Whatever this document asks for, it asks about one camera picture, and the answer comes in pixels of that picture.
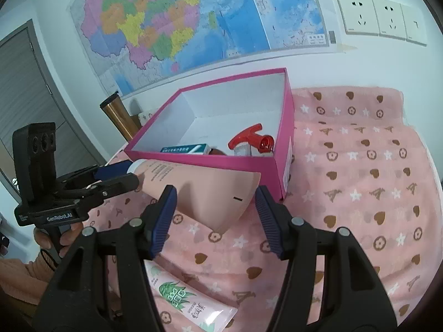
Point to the grey door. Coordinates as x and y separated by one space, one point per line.
31 93

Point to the blue-green white toothpaste box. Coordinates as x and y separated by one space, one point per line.
183 149

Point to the pink printed blanket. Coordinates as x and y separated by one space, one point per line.
363 186

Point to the blue wall map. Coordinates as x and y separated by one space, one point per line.
287 10

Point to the copper metal bottle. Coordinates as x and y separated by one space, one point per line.
121 117

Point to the white wall socket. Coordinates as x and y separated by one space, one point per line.
358 14
390 19

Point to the white wall switch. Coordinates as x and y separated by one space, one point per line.
415 25

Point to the plain pink tube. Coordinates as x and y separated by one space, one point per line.
207 193

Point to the brown round object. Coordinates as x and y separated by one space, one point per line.
218 152

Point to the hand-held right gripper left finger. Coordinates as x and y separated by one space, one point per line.
162 221

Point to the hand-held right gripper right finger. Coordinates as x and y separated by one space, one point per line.
270 224

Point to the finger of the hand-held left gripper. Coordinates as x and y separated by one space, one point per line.
117 184
114 170

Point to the pink cardboard box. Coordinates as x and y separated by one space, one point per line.
214 121

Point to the colourful wall map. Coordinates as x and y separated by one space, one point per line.
155 24

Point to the white aloe tube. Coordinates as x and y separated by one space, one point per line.
187 301

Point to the person's left hand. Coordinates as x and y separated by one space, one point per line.
69 238

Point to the red spray trigger head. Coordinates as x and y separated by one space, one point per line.
254 140

